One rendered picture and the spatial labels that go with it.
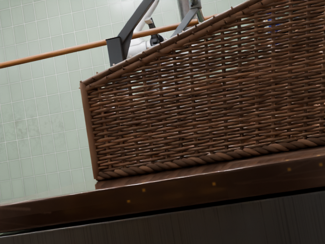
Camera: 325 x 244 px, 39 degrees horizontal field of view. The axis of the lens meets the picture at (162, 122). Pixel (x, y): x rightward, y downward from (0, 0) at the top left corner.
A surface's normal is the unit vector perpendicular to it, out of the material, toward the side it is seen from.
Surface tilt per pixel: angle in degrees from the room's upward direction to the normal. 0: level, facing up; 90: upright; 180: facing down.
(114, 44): 90
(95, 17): 90
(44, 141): 90
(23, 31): 90
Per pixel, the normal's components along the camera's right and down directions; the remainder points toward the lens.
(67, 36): -0.18, -0.04
